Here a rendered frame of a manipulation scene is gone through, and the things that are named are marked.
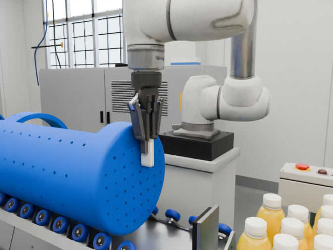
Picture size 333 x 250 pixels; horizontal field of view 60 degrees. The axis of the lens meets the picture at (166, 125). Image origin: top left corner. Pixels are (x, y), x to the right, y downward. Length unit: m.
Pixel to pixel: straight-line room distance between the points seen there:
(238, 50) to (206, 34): 0.57
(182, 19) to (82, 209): 0.47
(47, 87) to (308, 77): 2.89
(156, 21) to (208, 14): 0.11
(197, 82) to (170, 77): 1.19
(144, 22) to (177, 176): 0.82
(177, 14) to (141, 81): 0.17
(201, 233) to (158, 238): 0.20
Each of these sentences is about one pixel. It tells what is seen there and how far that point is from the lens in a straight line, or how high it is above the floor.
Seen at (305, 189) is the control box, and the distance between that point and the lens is 0.85.
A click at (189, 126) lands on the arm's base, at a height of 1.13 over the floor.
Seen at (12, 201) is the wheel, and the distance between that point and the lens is 1.03.
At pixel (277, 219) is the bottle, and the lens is 0.71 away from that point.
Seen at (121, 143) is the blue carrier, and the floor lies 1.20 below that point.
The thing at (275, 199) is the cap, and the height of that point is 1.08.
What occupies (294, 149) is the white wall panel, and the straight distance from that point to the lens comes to 3.50.
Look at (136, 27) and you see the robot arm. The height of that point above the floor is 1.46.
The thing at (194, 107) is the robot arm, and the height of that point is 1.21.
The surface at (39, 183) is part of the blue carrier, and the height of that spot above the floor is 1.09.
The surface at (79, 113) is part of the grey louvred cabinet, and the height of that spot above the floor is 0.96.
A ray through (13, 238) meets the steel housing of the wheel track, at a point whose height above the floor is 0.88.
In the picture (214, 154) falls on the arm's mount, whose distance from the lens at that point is 1.26.
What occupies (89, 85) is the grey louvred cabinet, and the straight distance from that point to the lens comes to 3.11.
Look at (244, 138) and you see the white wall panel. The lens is 3.61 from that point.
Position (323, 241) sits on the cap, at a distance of 0.58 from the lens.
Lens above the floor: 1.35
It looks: 9 degrees down
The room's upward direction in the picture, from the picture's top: straight up
